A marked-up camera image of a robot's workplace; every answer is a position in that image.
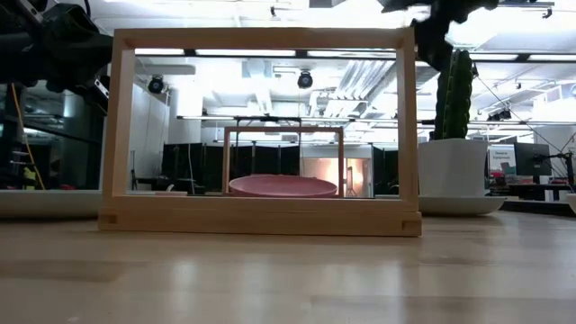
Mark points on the pink round plate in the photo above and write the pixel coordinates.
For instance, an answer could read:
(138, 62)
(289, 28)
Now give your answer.
(282, 185)

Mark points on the white round plate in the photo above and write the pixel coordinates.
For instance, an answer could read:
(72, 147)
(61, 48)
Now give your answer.
(45, 202)
(459, 205)

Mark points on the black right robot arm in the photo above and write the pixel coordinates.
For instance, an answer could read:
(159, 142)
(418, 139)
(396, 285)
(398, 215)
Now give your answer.
(432, 40)

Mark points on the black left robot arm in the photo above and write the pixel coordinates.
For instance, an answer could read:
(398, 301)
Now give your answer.
(49, 45)

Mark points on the black round ceiling lamp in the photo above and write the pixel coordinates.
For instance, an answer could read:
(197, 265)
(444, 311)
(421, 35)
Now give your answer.
(155, 84)
(304, 79)

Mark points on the white angular plant pot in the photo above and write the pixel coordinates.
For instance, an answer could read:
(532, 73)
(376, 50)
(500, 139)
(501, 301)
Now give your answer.
(452, 166)

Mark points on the tall green cactus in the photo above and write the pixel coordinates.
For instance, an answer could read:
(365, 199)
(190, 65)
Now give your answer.
(456, 99)

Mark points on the white printed sign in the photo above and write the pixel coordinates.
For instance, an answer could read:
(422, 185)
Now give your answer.
(501, 162)

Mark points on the dark storage shelving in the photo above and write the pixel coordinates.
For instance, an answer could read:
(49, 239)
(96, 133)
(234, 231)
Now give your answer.
(67, 148)

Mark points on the dark computer monitor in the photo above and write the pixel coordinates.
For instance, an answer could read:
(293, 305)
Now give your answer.
(532, 158)

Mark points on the light wooden shelf frame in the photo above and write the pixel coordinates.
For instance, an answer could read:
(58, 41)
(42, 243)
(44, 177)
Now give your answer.
(261, 216)

